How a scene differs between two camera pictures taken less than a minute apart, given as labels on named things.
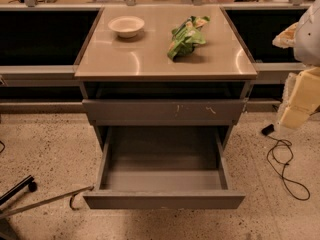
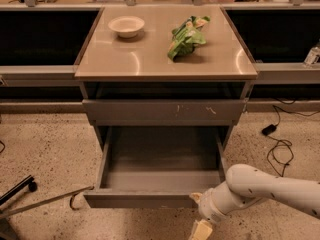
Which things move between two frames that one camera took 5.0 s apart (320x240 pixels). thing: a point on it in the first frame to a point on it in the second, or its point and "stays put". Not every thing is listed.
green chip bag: [187, 36] stays put
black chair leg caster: [27, 182] stays put
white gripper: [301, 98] to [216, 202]
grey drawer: [163, 167] stays put
